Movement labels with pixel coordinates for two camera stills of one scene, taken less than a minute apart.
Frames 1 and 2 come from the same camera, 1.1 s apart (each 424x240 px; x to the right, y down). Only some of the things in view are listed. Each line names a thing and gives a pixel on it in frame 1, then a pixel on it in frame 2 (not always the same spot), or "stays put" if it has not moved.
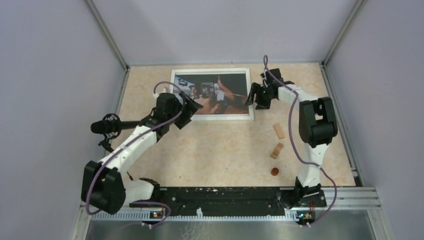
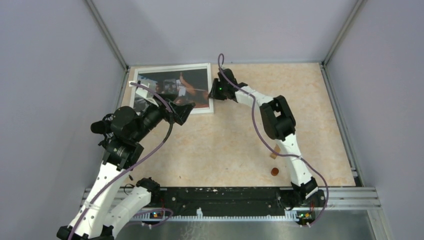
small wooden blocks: [276, 150] stays put
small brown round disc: [274, 171] stays put
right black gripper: [261, 105] to [213, 94]
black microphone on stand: [111, 126] stays put
